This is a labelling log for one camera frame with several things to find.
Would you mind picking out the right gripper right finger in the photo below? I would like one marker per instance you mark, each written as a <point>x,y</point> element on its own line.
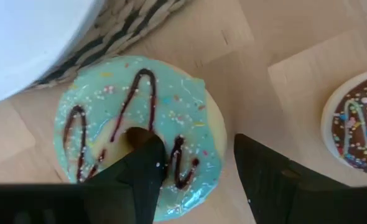
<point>264,180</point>

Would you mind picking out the round woven straw placemat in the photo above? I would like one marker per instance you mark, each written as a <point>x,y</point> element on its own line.
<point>124,31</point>

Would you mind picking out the white round plate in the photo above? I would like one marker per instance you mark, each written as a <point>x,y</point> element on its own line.
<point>21,40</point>

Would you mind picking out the mint iced donut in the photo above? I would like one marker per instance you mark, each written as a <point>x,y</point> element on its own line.
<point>177,102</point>

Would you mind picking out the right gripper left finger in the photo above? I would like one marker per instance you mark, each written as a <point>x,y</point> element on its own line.
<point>137,186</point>

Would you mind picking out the chocolate donut with colourful sprinkles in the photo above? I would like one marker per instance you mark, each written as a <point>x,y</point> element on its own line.
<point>357,130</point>

